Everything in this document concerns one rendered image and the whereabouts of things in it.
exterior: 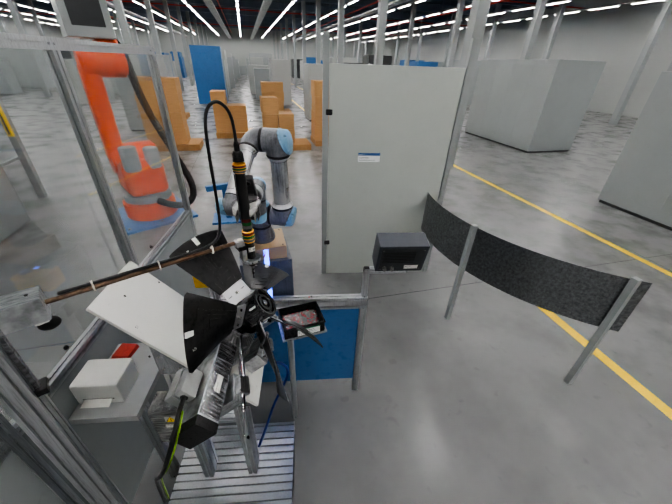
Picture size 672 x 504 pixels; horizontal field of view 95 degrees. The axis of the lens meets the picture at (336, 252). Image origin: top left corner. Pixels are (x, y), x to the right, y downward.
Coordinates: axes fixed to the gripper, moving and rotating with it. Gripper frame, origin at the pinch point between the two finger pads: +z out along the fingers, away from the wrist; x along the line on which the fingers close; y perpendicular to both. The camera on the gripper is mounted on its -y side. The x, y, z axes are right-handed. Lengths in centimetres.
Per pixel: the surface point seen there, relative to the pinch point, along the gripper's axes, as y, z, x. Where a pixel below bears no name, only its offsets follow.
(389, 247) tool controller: 34, -32, -62
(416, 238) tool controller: 32, -38, -77
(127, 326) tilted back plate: 29, 22, 36
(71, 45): -47, -57, 71
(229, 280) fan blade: 26.9, 1.9, 7.9
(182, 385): 40, 36, 16
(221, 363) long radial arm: 44, 26, 8
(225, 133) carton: 138, -878, 218
